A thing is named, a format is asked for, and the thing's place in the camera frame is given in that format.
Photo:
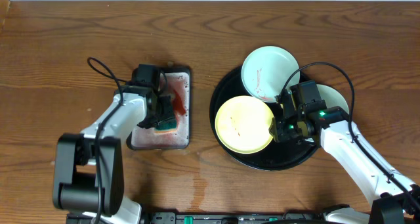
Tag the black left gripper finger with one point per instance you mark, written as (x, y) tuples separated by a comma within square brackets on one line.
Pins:
[(169, 118), (148, 123)]

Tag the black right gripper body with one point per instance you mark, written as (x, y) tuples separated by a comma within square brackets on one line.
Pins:
[(290, 129)]

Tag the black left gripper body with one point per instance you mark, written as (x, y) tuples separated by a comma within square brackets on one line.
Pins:
[(165, 106)]

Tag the green yellow sponge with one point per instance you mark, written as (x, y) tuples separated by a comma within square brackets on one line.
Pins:
[(166, 126)]

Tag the yellow plate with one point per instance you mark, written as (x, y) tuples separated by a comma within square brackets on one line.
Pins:
[(242, 124)]

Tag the green plate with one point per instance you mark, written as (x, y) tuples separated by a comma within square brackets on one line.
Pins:
[(332, 97), (265, 71)]

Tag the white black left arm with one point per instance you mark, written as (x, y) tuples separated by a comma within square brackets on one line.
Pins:
[(88, 172)]

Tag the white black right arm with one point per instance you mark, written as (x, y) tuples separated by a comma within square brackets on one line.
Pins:
[(324, 120)]

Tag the black round tray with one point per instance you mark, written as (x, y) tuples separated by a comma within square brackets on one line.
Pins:
[(276, 156)]

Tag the black rectangular soapy tray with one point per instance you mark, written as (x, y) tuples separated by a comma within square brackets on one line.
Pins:
[(174, 82)]

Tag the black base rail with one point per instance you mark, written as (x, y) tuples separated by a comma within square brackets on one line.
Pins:
[(345, 215)]

